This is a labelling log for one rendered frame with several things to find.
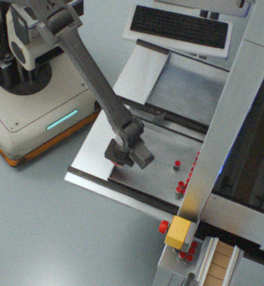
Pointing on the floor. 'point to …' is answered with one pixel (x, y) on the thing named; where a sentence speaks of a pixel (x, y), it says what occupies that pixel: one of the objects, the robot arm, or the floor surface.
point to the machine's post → (229, 113)
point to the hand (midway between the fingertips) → (117, 163)
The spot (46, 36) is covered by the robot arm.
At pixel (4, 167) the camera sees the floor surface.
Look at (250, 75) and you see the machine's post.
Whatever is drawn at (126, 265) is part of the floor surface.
